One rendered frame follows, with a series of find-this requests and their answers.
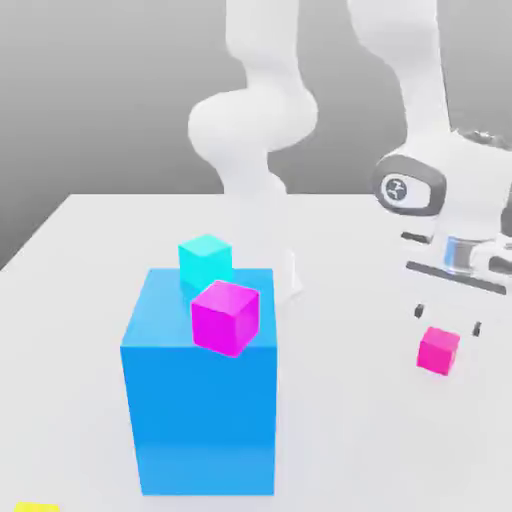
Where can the small pink cube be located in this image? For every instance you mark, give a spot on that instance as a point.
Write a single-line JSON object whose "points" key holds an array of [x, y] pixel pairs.
{"points": [[436, 352]]}

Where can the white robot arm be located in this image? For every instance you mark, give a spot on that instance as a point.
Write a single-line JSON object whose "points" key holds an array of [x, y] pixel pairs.
{"points": [[256, 120]]}

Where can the small yellow cube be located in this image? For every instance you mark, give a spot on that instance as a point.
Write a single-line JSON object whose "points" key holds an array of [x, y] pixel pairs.
{"points": [[36, 508]]}

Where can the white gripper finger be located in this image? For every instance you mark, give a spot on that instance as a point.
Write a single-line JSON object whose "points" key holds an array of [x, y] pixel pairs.
{"points": [[418, 310], [476, 328]]}

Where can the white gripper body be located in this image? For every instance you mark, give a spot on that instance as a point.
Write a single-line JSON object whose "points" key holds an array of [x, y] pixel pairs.
{"points": [[452, 286]]}

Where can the small magenta cube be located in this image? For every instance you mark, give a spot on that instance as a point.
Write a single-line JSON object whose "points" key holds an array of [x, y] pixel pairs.
{"points": [[222, 320]]}

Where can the large blue box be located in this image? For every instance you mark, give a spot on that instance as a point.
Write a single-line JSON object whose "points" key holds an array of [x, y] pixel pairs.
{"points": [[200, 408]]}

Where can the small cyan cube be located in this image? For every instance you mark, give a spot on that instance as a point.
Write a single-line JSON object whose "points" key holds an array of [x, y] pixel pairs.
{"points": [[204, 258]]}

